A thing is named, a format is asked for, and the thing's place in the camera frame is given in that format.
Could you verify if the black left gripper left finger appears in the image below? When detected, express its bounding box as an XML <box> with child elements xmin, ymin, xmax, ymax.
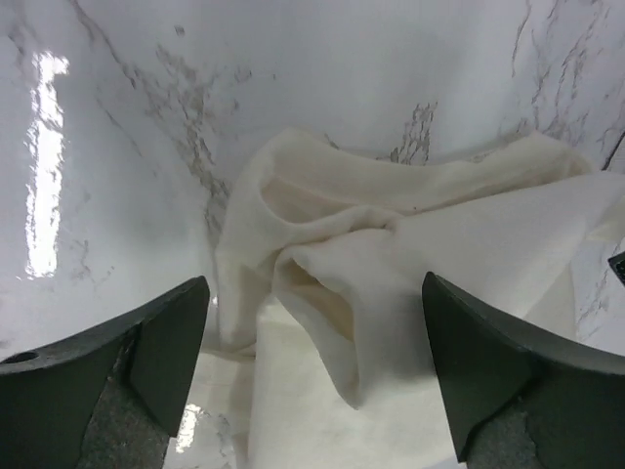
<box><xmin>1</xmin><ymin>277</ymin><xmax>210</xmax><ymax>468</ymax></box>

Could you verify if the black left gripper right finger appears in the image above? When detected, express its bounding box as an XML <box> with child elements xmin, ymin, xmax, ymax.
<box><xmin>422</xmin><ymin>273</ymin><xmax>624</xmax><ymax>468</ymax></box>

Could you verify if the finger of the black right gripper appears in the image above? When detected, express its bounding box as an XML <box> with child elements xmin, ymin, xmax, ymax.
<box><xmin>607</xmin><ymin>252</ymin><xmax>625</xmax><ymax>285</ymax></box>

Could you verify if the cream white t shirt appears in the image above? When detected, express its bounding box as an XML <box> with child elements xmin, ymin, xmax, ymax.
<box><xmin>201</xmin><ymin>130</ymin><xmax>624</xmax><ymax>468</ymax></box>

